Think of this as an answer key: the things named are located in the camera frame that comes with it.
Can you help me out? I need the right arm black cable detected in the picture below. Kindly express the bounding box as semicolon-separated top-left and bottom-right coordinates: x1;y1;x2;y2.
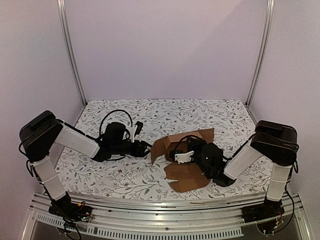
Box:
173;136;193;156

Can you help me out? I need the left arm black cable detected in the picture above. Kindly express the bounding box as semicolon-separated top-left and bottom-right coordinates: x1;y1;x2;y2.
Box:
98;108;134;141

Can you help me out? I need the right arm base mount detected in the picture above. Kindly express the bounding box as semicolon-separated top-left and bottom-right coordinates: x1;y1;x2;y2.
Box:
241;197;285;223

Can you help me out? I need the left aluminium corner post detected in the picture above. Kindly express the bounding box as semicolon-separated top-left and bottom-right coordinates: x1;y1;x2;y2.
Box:
56;0;88;107

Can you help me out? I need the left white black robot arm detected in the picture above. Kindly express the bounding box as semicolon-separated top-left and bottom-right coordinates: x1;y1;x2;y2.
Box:
18;110;152;217

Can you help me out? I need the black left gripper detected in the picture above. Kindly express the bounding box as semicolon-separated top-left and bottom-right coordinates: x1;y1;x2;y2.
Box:
111;140;155;158

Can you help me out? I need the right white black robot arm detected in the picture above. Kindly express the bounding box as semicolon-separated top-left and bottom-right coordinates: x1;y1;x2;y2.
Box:
169;120;299;218

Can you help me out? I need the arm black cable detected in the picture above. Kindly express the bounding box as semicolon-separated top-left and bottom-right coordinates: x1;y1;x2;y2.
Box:
173;136;193;156
98;108;134;141

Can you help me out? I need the aluminium front rail frame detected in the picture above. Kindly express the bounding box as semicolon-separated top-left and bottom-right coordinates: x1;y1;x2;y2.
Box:
21;191;313;240

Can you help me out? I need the right aluminium corner post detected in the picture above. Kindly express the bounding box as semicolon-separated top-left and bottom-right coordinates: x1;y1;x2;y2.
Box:
245;0;275;108

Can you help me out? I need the brown cardboard box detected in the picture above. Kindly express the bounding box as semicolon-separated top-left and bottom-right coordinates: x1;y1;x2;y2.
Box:
150;128;214;193

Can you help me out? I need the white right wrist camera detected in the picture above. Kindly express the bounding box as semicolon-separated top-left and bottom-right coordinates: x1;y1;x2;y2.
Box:
174;150;195;164

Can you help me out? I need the aluminium corner post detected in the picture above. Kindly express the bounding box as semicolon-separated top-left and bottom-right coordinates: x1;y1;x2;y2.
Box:
56;0;88;107
245;0;275;108

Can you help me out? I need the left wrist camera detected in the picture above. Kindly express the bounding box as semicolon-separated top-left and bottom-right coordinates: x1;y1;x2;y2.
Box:
129;121;143;143

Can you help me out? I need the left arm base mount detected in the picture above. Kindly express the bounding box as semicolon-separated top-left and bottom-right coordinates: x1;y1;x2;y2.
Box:
48;194;93;222

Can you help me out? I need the floral patterned table mat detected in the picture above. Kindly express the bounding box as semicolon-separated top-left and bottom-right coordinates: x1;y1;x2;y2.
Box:
55;99;272;201

